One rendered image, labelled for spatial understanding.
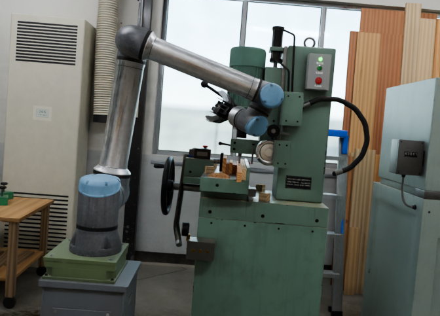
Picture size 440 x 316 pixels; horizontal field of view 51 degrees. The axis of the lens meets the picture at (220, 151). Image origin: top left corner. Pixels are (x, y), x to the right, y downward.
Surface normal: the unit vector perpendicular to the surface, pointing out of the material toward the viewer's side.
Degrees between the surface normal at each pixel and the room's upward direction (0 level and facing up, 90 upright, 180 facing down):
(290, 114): 90
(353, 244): 89
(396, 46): 87
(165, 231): 90
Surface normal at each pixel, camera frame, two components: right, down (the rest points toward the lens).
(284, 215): -0.04, 0.05
